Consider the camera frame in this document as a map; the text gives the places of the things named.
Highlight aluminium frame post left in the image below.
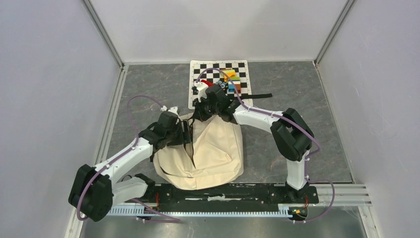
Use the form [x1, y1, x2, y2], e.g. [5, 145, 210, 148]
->
[81, 0, 125, 68]

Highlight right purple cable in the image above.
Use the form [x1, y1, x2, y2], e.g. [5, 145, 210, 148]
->
[195, 68, 336, 224]

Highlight aluminium frame post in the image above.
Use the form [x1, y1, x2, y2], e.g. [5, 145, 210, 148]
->
[313, 0, 357, 69]
[81, 0, 125, 68]

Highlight black white chessboard mat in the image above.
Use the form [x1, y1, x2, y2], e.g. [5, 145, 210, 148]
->
[188, 59, 253, 111]

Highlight aluminium frame post right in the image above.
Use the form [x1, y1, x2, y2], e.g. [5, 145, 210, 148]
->
[313, 0, 357, 69]

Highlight blue black toy robot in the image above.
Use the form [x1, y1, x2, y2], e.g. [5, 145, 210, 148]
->
[218, 81, 228, 89]

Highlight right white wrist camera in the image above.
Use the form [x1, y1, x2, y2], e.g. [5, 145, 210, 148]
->
[192, 82, 208, 102]

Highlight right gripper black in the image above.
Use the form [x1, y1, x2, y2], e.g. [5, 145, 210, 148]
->
[192, 95, 220, 122]

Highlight purple cable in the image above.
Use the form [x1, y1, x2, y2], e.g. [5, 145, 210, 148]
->
[76, 95, 182, 224]
[195, 68, 336, 224]

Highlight cream canvas backpack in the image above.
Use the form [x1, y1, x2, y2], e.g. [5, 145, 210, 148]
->
[153, 114, 244, 190]

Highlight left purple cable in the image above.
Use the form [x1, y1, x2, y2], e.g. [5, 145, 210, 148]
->
[76, 95, 182, 224]

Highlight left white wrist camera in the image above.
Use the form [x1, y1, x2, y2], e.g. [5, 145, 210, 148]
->
[160, 106, 179, 116]

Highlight red toy brick frame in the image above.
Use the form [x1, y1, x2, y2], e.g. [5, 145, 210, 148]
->
[201, 80, 213, 87]

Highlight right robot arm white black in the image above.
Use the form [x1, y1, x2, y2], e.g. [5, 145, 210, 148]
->
[192, 82, 314, 202]

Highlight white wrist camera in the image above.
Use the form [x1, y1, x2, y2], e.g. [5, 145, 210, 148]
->
[160, 106, 179, 116]
[192, 82, 208, 102]

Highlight stacked colourful toy blocks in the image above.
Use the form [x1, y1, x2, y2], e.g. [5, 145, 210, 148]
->
[227, 77, 241, 94]

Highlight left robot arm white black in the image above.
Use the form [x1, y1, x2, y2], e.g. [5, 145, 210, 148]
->
[68, 107, 183, 222]

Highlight green orange toy block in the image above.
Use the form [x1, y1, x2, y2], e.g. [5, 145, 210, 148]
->
[221, 69, 236, 82]

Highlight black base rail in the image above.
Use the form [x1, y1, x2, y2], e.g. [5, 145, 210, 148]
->
[140, 183, 319, 215]

